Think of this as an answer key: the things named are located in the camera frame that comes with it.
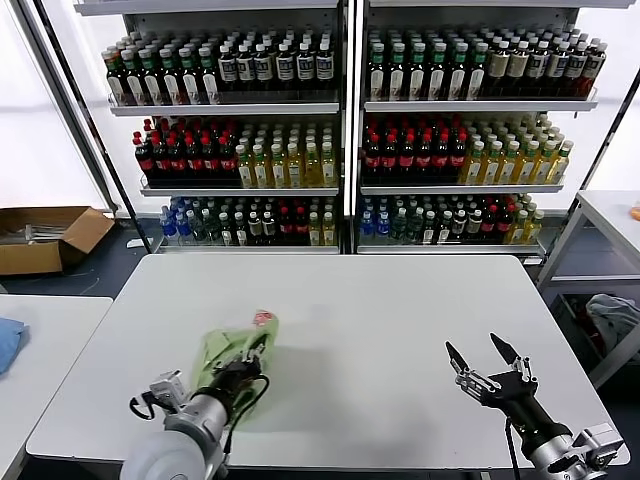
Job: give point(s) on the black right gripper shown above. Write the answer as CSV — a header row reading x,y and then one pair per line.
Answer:
x,y
517,405

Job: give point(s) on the grey metal frame table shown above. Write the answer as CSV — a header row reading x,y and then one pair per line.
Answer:
x,y
610,210

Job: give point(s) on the green clear bottle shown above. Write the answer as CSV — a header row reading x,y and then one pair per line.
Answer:
x,y
211,231
197,230
414,229
399,229

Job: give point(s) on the dark bottle green cap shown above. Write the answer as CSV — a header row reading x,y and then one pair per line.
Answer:
x,y
476,77
171,84
191,84
377,77
210,84
397,77
152,85
438,77
116,85
457,77
134,85
417,77

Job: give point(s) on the black slanted frame post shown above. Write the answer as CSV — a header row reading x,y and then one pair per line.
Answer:
x,y
87,100

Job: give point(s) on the white metal shelf rack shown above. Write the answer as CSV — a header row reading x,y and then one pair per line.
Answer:
x,y
475,106
225,109

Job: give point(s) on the dark bottle beige label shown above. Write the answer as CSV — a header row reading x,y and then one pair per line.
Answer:
x,y
498,67
518,67

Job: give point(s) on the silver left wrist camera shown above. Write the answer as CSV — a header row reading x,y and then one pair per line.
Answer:
x,y
167,389

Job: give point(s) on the grey crumpled cloth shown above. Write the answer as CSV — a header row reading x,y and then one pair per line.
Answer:
x,y
612,320

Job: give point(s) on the brown cardboard box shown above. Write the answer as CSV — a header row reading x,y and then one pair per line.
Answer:
x,y
30,260

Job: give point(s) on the small dark bottle white cap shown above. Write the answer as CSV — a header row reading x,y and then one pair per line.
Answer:
x,y
459,225
270,231
255,231
429,230
226,232
474,225
241,232
444,230

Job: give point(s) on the green t-shirt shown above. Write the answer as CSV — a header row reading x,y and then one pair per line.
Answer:
x,y
220,350

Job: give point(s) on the dark bottle blue-white label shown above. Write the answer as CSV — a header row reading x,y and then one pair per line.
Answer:
x,y
537,65
227,70
557,66
594,69
263,69
285,69
305,68
576,67
324,68
245,69

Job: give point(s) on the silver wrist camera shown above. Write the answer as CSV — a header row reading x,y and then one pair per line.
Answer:
x,y
600,442
167,389

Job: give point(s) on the yellow tea bottle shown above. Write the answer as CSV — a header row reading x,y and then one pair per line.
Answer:
x,y
561,167
544,167
520,230
278,172
329,172
527,167
473,167
314,232
295,172
260,172
491,167
509,167
312,172
244,172
328,232
534,230

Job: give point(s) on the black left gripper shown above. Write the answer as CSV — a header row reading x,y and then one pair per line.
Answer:
x,y
235,380

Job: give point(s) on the cola bottle red cap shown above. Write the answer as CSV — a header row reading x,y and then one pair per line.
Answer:
x,y
210,165
406,162
423,162
145,165
489,225
194,165
372,162
504,225
285,230
389,162
300,230
228,165
177,165
457,162
440,162
161,165

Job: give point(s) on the blue drink bottle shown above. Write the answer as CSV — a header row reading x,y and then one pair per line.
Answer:
x,y
181,229
366,229
382,229
167,227

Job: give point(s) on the white paper scrap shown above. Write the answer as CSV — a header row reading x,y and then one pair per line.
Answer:
x,y
134,244

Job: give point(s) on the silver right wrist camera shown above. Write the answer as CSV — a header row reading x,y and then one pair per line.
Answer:
x,y
600,442

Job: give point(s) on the blue folded cloth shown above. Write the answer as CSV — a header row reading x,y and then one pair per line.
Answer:
x,y
10,345

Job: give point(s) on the clear plastic parts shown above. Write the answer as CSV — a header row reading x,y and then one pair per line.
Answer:
x,y
45,234

